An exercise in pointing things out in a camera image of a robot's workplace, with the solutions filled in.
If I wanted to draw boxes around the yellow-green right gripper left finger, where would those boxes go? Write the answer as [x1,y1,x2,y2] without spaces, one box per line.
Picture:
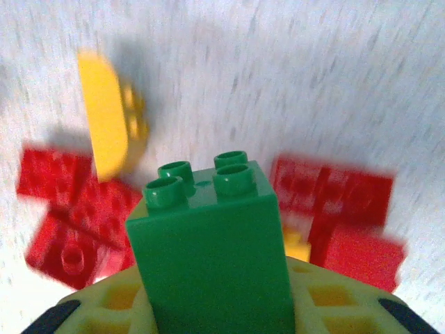
[20,266,159,334]

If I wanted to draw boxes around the green tall lego brick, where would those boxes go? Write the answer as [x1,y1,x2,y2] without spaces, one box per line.
[125,151,296,334]

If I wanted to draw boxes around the yellow rounded lego brick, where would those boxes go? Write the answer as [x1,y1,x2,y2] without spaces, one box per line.
[76,48,151,182]

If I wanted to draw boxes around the yellow printed lego brick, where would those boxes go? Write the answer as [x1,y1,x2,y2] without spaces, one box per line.
[283,228,313,264]

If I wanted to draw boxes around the yellow-green right gripper right finger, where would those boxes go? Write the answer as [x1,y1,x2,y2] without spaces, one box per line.
[284,256,439,334]

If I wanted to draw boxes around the long red lego brick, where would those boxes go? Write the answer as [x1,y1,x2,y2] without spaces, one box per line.
[15,148,145,251]

